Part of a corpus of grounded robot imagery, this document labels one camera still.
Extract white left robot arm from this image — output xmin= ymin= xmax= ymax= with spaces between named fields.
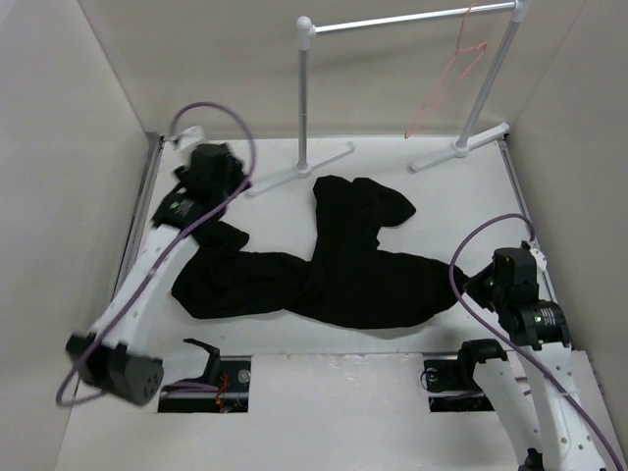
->
xmin=65 ymin=143 xmax=250 ymax=406

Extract black trousers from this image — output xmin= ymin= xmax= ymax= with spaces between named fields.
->
xmin=171 ymin=176 xmax=469 ymax=330

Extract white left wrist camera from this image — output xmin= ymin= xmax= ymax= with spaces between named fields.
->
xmin=170 ymin=126 xmax=205 ymax=149

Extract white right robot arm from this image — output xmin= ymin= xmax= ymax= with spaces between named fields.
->
xmin=454 ymin=246 xmax=624 ymax=470

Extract pink wire hanger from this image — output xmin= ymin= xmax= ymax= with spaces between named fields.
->
xmin=403 ymin=4 xmax=488 ymax=139

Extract white metal clothes rack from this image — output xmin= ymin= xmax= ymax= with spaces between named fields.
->
xmin=247 ymin=1 xmax=531 ymax=197

